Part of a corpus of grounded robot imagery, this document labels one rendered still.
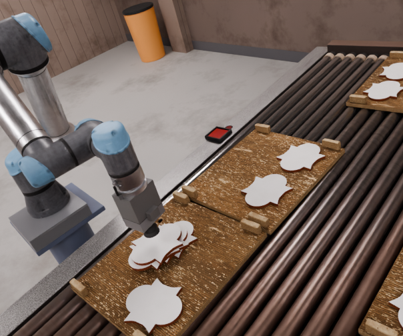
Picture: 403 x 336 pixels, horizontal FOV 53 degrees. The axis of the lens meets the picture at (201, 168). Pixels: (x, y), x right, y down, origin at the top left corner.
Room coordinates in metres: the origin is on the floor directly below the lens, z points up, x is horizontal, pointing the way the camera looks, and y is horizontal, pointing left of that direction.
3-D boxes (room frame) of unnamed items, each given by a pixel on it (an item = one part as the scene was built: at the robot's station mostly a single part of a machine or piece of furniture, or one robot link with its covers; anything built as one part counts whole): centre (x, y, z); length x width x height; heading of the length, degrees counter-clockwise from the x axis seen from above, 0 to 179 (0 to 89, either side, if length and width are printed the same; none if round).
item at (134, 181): (0.79, 0.17, 1.20); 0.08 x 0.08 x 0.05
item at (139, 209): (0.78, 0.16, 1.12); 0.10 x 0.09 x 0.16; 45
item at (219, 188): (1.02, -0.18, 0.93); 0.41 x 0.35 x 0.02; 128
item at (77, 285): (0.74, 0.39, 0.95); 0.06 x 0.02 x 0.03; 39
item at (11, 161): (1.22, 0.56, 1.08); 0.13 x 0.12 x 0.14; 119
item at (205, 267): (0.76, 0.15, 0.93); 0.41 x 0.35 x 0.02; 129
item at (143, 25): (5.46, 0.19, 0.34); 0.41 x 0.41 x 0.67
